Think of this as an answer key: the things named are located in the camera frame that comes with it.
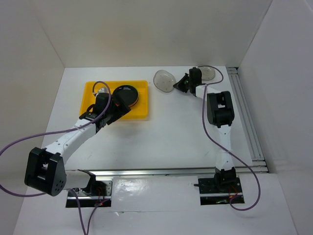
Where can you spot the clear glass plate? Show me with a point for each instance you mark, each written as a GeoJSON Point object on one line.
{"type": "Point", "coordinates": [207, 73]}
{"type": "Point", "coordinates": [164, 81]}

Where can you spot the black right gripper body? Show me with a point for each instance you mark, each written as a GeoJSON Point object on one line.
{"type": "Point", "coordinates": [190, 82]}

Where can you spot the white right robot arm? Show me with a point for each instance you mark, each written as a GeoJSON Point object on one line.
{"type": "Point", "coordinates": [219, 112]}

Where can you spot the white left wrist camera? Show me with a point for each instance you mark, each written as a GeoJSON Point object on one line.
{"type": "Point", "coordinates": [101, 90]}

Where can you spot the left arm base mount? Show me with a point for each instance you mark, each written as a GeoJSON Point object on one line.
{"type": "Point", "coordinates": [100, 193]}

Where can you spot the black plate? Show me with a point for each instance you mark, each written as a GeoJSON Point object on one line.
{"type": "Point", "coordinates": [126, 89]}

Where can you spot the aluminium table edge rail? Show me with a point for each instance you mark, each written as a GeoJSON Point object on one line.
{"type": "Point", "coordinates": [154, 172]}

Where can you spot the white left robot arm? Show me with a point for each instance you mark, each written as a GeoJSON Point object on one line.
{"type": "Point", "coordinates": [45, 169]}

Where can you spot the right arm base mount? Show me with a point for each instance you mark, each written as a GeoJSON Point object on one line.
{"type": "Point", "coordinates": [217, 193]}

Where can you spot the yellow plastic bin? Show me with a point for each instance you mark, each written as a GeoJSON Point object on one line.
{"type": "Point", "coordinates": [139, 111]}

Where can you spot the aluminium side rail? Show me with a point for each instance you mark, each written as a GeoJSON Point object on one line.
{"type": "Point", "coordinates": [258, 160]}

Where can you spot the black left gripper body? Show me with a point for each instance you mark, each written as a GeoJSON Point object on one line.
{"type": "Point", "coordinates": [107, 113]}

